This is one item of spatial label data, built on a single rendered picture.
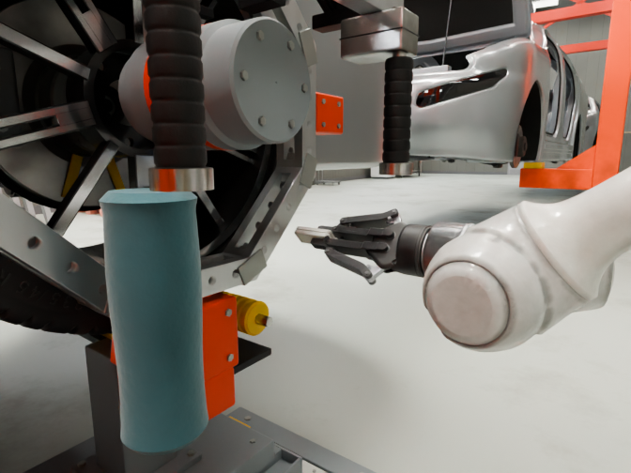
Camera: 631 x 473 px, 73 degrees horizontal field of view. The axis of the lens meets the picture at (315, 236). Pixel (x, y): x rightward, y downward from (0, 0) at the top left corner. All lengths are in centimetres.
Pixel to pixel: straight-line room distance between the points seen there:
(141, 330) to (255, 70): 28
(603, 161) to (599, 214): 357
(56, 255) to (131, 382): 15
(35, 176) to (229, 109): 40
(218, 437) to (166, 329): 55
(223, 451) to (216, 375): 28
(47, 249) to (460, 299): 39
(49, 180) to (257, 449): 60
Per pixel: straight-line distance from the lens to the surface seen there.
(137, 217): 41
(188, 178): 30
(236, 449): 92
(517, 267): 37
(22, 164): 76
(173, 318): 43
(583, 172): 398
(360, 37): 61
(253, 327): 72
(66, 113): 62
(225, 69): 45
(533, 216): 41
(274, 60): 49
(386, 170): 57
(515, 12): 391
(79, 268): 52
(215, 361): 65
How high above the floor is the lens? 77
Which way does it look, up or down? 10 degrees down
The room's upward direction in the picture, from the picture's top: straight up
